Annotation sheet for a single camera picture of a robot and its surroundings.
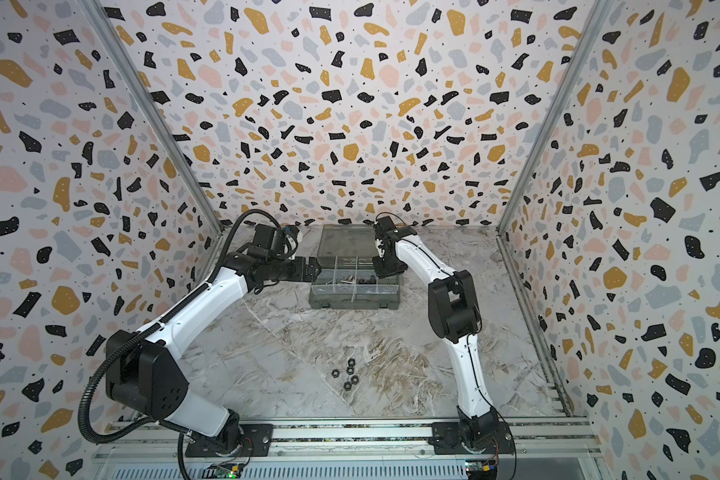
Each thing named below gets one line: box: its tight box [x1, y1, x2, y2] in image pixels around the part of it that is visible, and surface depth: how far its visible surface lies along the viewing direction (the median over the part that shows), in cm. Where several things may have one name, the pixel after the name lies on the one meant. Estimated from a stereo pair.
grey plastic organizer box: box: [309, 224, 401, 310], surface depth 104 cm
